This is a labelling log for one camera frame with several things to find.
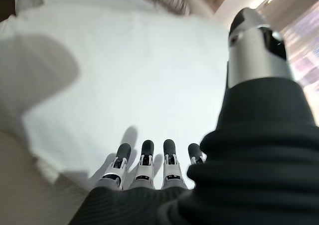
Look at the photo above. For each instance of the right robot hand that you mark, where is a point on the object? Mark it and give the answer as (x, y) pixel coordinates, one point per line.
(249, 172)

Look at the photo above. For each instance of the white duvet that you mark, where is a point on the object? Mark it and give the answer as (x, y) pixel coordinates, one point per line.
(137, 72)

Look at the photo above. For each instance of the sheer window curtain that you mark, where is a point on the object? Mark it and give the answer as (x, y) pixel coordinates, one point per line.
(306, 60)

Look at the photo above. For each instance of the beige pillow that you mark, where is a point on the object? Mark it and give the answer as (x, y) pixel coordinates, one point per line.
(202, 3)

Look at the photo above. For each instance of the cream fringed throw blanket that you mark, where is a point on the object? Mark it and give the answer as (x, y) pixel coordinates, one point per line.
(30, 185)

